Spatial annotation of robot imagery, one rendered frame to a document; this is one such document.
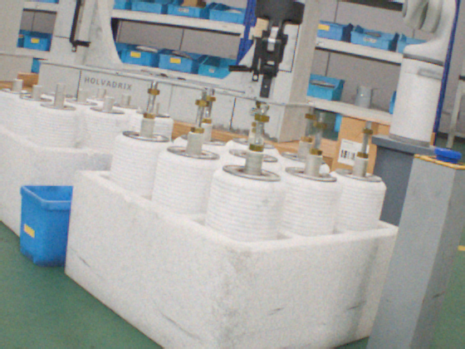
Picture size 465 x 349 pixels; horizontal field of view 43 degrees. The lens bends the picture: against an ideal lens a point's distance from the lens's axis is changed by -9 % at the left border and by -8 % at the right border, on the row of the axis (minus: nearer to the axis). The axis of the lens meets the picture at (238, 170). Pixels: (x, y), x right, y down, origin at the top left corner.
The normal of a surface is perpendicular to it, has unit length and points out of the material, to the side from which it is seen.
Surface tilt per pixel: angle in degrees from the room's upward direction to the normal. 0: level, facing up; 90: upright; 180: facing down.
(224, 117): 90
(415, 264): 90
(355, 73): 90
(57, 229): 92
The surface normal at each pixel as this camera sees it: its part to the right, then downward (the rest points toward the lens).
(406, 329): -0.72, -0.02
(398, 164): -0.36, 0.08
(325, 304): 0.67, 0.23
